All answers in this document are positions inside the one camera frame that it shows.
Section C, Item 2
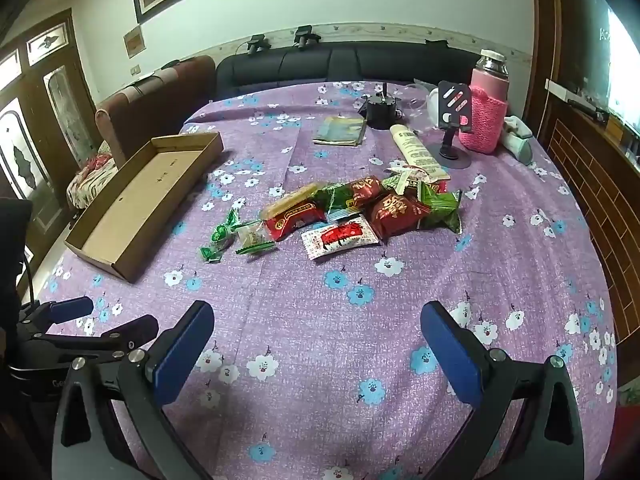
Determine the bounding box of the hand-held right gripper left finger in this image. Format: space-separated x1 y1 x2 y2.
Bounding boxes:
52 300 216 480

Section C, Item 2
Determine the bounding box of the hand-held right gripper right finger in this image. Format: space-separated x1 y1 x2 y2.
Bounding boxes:
420 301 586 480

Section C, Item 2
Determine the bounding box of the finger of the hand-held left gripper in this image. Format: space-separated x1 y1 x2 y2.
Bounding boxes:
37 314 160 358
20 296 95 333

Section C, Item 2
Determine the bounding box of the shallow cardboard box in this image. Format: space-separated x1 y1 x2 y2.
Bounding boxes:
64 131 224 283

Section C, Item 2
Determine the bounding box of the clear pastry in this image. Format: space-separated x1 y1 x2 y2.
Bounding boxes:
235 220 276 256

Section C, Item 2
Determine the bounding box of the green candy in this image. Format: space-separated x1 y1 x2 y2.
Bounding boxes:
212 208 247 246

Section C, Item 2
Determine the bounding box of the green snack packet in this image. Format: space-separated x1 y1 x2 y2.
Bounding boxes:
315 182 361 222
417 180 463 235

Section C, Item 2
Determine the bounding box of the dark red snack packet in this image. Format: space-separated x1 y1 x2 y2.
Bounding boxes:
367 192 431 241
345 176 386 208

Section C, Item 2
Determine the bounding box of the white and red snack packet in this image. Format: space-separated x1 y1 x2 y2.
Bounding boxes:
300 215 381 261

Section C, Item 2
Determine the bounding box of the red packet with gold label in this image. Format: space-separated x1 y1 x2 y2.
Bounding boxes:
262 200 328 242

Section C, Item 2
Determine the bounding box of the small green white packet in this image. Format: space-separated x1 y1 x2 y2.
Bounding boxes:
382 167 426 196

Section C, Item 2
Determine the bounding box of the tan wafer packet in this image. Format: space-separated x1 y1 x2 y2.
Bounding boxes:
260 183 321 220

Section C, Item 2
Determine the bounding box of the long beige biscuit packet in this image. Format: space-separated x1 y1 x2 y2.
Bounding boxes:
390 124 451 183

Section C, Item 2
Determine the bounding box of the purple floral tablecloth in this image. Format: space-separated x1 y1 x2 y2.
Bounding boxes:
37 80 618 480

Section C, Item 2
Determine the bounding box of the floral printed blanket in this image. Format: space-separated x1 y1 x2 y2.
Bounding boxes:
66 140 121 209

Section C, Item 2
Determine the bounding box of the wooden door with glass panels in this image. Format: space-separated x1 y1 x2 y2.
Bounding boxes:
0 10 103 286

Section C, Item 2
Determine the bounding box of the brown armchair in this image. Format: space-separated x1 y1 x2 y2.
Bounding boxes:
95 55 217 168

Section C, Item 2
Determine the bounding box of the wooden cabinet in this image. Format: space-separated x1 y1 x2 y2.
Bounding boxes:
530 0 640 361

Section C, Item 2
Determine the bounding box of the bottle in pink knitted sleeve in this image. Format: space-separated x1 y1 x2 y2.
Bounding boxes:
457 49 511 155

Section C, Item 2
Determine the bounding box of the thin booklet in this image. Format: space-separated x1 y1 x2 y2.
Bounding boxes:
313 116 368 147

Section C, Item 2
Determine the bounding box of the black phone stand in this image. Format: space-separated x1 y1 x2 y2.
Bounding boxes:
437 80 473 171

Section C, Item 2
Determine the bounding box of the clear plastic bag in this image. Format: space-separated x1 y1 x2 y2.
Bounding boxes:
400 80 442 133

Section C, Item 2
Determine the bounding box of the black round holder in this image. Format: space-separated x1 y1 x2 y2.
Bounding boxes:
360 82 402 129

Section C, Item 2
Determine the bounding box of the white stick on cabinet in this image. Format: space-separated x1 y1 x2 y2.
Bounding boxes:
545 79 612 122

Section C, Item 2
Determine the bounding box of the black leather sofa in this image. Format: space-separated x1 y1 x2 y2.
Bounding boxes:
216 40 481 103

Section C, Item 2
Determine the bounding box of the television screen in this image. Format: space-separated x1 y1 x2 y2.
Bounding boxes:
565 0 640 136

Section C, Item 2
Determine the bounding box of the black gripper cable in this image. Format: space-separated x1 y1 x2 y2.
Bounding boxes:
17 245 37 307

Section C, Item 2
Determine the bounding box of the small wall plaque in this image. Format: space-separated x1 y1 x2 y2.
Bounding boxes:
123 25 147 59

